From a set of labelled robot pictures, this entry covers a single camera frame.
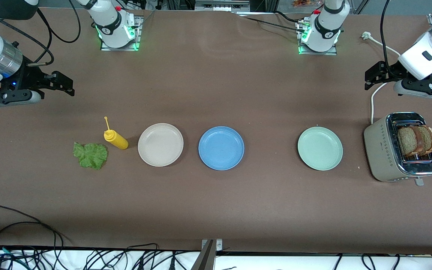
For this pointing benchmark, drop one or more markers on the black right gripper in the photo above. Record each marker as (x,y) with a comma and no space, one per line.
(29,78)

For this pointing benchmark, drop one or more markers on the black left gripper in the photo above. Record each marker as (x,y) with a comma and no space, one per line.
(389,72)

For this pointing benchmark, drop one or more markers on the brown bread slice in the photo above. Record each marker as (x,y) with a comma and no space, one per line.
(407,142)
(429,138)

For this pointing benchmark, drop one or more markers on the green lettuce leaf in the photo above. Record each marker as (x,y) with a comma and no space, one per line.
(90,155)

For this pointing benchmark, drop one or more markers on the yellow squeeze bottle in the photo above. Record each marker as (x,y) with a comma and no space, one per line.
(116,140)

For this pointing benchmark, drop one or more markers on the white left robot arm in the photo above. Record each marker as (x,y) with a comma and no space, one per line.
(323,45)

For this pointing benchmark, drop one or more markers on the light green plate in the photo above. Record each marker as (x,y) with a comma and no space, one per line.
(320,148)

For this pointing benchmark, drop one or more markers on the beige plate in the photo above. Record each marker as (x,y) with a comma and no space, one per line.
(160,144)

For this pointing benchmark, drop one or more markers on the blue plate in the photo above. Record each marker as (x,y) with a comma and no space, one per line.
(221,148)

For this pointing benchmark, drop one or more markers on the beige chrome toaster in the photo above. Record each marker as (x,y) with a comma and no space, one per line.
(381,150)

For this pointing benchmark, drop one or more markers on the orange packet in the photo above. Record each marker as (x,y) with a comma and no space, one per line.
(304,3)

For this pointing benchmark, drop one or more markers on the grey metal box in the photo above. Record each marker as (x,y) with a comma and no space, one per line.
(221,5)

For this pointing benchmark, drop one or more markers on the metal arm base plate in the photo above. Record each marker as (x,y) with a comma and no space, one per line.
(138,37)
(317,53)

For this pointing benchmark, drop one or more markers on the silver metal bracket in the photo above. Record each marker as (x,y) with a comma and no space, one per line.
(218,243)

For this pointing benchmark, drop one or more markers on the grey metal post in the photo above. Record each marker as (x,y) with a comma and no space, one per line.
(204,258)

